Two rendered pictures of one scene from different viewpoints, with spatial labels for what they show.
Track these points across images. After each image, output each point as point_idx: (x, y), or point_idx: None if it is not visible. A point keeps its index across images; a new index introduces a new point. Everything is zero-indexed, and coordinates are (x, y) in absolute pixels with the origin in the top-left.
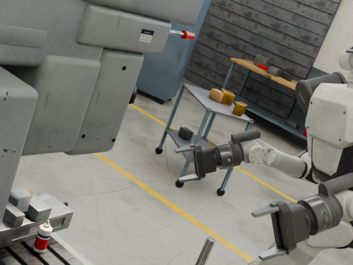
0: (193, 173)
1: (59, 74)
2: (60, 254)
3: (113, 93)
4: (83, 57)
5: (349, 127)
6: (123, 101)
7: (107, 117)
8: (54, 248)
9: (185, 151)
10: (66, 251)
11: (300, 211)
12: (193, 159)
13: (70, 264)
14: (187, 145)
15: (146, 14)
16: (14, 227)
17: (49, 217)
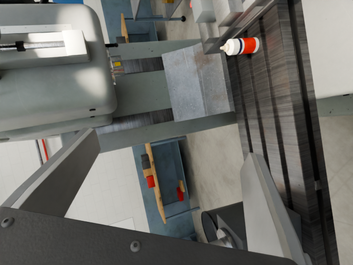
0: (280, 245)
1: (44, 135)
2: (270, 56)
3: (24, 124)
4: None
5: None
6: (24, 120)
7: (61, 118)
8: (269, 42)
9: (73, 190)
10: (280, 49)
11: None
12: (142, 237)
13: (273, 77)
14: (27, 181)
15: None
16: (216, 41)
17: (245, 8)
